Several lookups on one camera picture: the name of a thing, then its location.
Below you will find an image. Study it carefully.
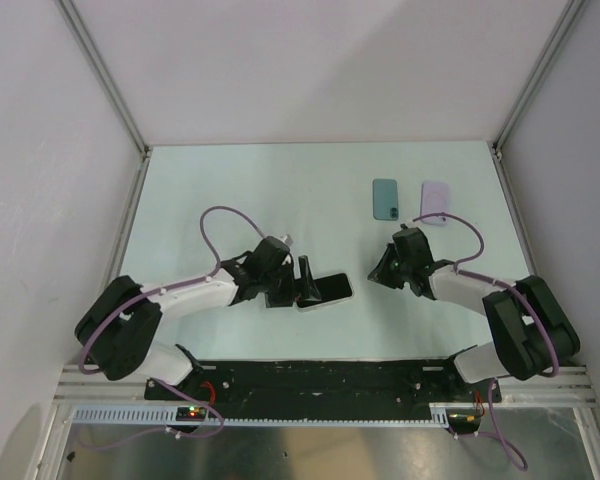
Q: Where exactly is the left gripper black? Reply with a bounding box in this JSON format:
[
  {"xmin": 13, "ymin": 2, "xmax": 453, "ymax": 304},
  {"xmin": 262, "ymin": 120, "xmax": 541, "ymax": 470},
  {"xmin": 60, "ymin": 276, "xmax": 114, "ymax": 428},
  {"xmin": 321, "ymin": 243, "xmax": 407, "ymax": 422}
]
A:
[{"xmin": 260, "ymin": 256, "xmax": 319, "ymax": 308}]

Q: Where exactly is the clear phone case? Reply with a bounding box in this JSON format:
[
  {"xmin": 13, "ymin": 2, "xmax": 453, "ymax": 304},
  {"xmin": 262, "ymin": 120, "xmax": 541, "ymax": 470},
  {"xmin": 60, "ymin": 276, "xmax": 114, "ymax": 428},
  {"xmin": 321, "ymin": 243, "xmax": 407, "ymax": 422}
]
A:
[{"xmin": 294, "ymin": 272, "xmax": 356, "ymax": 315}]

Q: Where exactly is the white phone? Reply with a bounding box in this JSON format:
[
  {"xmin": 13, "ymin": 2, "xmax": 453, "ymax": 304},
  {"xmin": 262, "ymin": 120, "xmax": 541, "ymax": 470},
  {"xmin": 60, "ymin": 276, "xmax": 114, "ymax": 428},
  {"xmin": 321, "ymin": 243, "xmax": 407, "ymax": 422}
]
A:
[{"xmin": 295, "ymin": 272, "xmax": 355, "ymax": 314}]

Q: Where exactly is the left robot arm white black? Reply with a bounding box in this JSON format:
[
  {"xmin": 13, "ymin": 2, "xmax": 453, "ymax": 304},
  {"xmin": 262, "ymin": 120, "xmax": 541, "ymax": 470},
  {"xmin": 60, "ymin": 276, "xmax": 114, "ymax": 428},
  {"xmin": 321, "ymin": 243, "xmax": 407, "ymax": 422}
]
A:
[{"xmin": 74, "ymin": 236, "xmax": 322, "ymax": 399}]

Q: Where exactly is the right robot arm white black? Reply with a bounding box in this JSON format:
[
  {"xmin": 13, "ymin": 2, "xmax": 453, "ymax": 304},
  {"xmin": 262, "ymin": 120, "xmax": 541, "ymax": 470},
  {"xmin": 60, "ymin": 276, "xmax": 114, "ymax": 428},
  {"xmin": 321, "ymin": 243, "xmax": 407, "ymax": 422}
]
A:
[{"xmin": 368, "ymin": 224, "xmax": 581, "ymax": 401}]

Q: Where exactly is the teal phone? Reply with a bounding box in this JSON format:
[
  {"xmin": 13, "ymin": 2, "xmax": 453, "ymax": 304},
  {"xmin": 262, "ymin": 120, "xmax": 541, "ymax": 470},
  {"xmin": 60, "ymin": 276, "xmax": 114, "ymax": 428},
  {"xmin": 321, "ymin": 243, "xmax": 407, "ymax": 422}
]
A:
[{"xmin": 372, "ymin": 179, "xmax": 399, "ymax": 221}]

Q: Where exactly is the purple phone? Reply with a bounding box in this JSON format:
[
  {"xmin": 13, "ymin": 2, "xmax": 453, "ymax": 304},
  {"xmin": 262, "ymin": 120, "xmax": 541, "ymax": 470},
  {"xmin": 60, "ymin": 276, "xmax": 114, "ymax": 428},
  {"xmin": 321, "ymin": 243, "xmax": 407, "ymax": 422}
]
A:
[{"xmin": 420, "ymin": 180, "xmax": 451, "ymax": 226}]

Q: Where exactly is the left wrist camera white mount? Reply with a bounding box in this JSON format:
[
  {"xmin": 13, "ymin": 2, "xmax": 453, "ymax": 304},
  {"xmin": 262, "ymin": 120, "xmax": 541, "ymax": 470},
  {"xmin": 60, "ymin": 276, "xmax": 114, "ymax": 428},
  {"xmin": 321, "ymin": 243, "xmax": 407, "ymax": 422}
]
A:
[{"xmin": 278, "ymin": 234, "xmax": 294, "ymax": 249}]

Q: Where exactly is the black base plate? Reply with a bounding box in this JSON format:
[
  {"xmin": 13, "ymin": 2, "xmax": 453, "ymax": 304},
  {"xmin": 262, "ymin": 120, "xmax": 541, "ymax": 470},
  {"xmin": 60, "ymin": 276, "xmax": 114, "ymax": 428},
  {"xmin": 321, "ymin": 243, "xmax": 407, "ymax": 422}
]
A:
[{"xmin": 144, "ymin": 358, "xmax": 504, "ymax": 421}]

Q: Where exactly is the white slotted cable duct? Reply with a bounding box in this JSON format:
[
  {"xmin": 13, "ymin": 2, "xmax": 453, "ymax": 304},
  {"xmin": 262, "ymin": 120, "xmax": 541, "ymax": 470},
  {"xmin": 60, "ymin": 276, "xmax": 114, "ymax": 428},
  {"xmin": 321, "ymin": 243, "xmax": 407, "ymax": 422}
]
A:
[{"xmin": 72, "ymin": 405, "xmax": 477, "ymax": 428}]

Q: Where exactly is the aluminium frame rail front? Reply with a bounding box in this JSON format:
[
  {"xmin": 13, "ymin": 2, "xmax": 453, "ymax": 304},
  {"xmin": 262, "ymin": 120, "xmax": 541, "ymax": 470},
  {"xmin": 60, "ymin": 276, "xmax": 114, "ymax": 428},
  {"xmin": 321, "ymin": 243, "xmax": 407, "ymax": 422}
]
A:
[{"xmin": 54, "ymin": 364, "xmax": 594, "ymax": 406}]

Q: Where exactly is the right aluminium corner post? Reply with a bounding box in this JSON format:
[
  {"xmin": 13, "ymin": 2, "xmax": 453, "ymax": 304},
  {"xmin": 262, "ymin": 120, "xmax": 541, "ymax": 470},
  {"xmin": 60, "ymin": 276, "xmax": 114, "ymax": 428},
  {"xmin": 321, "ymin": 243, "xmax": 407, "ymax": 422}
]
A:
[{"xmin": 489, "ymin": 0, "xmax": 589, "ymax": 161}]

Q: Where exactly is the aluminium corner post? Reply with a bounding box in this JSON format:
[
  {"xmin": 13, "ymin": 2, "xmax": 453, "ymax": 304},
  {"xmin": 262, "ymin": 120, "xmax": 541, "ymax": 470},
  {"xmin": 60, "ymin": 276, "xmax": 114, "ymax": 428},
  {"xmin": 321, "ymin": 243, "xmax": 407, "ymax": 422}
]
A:
[
  {"xmin": 55, "ymin": 0, "xmax": 150, "ymax": 160},
  {"xmin": 489, "ymin": 0, "xmax": 589, "ymax": 161}
]

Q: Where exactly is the left aluminium corner post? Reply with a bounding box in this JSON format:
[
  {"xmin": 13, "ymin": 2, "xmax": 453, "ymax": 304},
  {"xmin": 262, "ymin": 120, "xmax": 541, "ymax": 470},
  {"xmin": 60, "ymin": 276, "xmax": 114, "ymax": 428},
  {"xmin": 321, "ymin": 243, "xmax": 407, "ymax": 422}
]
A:
[{"xmin": 55, "ymin": 0, "xmax": 150, "ymax": 160}]

